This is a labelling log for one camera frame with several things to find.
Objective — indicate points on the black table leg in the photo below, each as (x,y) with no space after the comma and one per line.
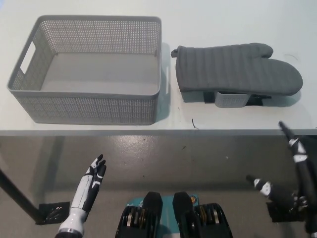
(17,193)

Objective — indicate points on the short black thread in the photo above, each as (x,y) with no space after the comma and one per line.
(195,125)

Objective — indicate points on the grey quilted oven glove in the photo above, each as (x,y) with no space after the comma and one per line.
(235,69)

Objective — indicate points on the thin curved black thread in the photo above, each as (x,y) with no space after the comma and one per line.
(292,56)

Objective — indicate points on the small grey perforated basket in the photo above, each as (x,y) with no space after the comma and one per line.
(230,101)

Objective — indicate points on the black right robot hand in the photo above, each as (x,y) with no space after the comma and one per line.
(305,178)

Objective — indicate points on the black tape patch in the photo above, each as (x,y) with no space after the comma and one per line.
(257,100)

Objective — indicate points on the robot legs with teal base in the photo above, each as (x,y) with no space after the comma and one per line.
(183,218)

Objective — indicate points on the large grey perforated basket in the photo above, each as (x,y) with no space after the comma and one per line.
(99,109)

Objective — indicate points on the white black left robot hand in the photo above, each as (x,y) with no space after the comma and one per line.
(85,191)

